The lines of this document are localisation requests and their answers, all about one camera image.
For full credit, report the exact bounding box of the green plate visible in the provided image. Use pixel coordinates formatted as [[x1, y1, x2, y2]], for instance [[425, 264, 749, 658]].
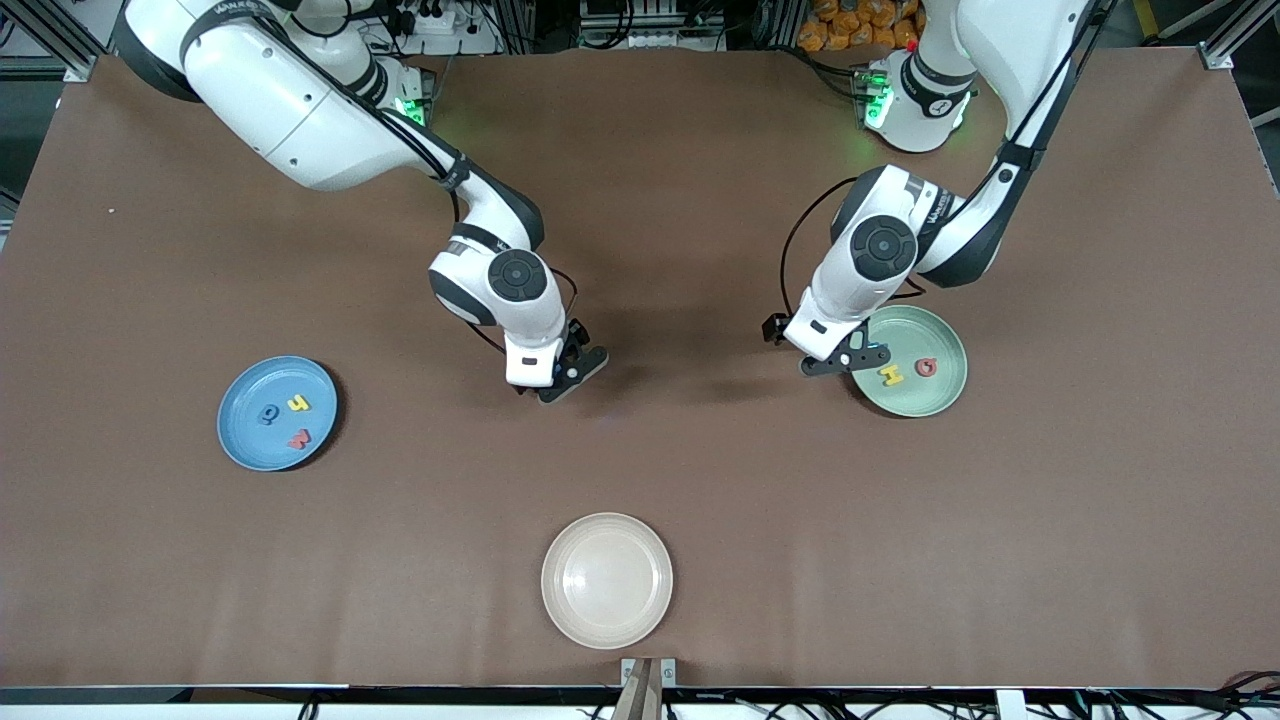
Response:
[[848, 305, 969, 418]]

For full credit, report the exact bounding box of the white power strip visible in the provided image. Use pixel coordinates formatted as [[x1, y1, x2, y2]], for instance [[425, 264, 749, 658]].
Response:
[[385, 0, 501, 56], [580, 0, 726, 51]]

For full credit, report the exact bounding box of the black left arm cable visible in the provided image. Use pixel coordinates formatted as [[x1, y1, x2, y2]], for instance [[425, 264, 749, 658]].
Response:
[[780, 0, 1111, 321]]

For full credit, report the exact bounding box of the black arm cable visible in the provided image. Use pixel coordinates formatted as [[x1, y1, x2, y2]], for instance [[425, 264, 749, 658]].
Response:
[[240, 10, 581, 359], [780, 0, 1111, 321]]

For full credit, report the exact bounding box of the orange items pile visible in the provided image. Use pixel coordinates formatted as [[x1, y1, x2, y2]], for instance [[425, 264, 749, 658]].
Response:
[[797, 0, 926, 53]]

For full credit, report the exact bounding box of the aluminium frame extrusion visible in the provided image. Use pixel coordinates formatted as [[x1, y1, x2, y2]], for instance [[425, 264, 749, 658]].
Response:
[[1200, 0, 1280, 73], [0, 0, 131, 83]]

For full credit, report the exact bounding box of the blue plate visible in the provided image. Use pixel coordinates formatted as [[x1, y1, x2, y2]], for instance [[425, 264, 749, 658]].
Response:
[[217, 356, 340, 472]]

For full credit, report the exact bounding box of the metal mounting bracket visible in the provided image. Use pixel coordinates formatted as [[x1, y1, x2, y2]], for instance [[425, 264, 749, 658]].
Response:
[[620, 657, 678, 720]]

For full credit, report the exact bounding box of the beige plate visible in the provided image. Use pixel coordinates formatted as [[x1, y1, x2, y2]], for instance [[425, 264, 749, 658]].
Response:
[[541, 512, 674, 650]]

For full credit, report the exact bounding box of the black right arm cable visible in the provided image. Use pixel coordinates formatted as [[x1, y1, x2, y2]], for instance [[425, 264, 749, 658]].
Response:
[[240, 10, 581, 359]]

